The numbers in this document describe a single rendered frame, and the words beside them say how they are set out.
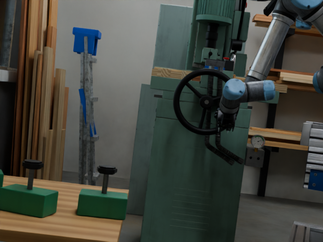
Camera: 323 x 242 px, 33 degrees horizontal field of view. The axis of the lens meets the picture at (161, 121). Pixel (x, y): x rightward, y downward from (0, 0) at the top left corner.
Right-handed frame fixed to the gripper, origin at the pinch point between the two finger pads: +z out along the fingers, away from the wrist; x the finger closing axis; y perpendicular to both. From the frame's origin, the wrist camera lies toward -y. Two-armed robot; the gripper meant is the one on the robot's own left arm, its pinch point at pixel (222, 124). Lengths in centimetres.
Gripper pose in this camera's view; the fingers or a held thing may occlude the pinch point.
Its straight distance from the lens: 233.9
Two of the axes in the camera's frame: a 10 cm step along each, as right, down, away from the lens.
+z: -0.3, 4.6, 8.9
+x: 9.9, 1.3, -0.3
